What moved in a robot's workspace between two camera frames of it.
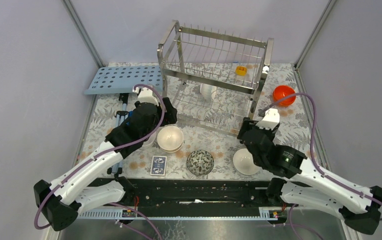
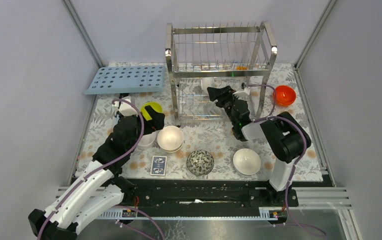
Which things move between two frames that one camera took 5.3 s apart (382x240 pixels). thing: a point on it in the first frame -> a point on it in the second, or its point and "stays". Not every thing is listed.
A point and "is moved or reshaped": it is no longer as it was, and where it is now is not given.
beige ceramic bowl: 170,138 stays
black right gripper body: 247,123 -> 227,102
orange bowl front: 283,91 stays
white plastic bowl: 150,139 stays
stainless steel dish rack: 211,79 is moved or reshaped
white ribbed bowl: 243,161 stays
